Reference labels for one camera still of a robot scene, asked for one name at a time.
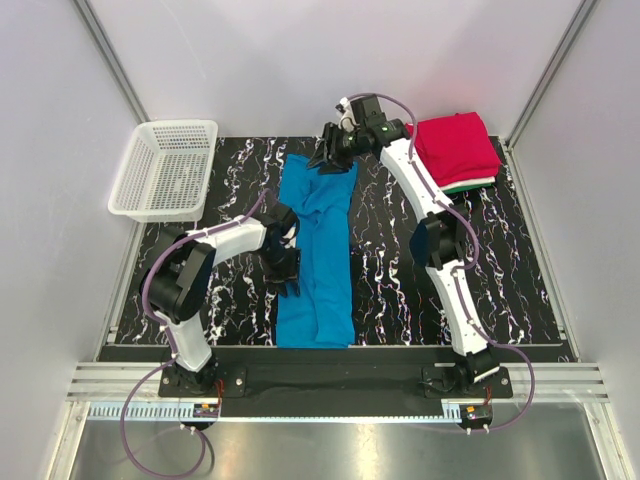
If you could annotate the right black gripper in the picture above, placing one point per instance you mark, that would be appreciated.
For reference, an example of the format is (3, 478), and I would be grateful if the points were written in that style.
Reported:
(335, 162)

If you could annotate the red folded t shirt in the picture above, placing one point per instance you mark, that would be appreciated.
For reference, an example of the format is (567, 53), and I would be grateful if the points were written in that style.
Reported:
(456, 147)

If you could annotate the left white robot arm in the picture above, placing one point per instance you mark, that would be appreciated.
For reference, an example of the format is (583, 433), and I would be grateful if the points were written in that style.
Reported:
(175, 279)

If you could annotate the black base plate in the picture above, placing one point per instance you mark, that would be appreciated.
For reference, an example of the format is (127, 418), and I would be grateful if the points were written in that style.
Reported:
(236, 372)

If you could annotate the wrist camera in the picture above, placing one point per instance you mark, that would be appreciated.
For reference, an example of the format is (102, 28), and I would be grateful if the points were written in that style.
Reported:
(360, 112)
(284, 221)

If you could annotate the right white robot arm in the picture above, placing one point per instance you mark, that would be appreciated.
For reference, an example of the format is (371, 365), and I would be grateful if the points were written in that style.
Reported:
(443, 234)

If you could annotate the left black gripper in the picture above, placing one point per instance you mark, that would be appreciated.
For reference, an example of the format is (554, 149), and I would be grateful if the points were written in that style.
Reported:
(276, 280)

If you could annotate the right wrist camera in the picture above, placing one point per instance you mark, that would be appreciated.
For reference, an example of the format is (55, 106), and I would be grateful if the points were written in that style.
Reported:
(360, 112)

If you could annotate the green folded t shirt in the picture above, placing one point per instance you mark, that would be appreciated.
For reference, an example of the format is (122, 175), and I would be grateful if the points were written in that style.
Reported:
(465, 186)

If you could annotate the blue t shirt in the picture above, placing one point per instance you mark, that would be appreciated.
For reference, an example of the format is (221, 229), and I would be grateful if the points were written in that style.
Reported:
(320, 315)

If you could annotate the aluminium frame rail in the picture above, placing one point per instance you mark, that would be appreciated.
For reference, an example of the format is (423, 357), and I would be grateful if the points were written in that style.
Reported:
(390, 393)

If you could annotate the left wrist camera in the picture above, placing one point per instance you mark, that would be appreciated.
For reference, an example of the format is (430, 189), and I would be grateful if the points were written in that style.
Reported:
(284, 221)

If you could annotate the white plastic basket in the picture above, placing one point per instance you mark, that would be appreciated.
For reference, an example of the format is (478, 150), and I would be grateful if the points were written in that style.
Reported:
(164, 174)

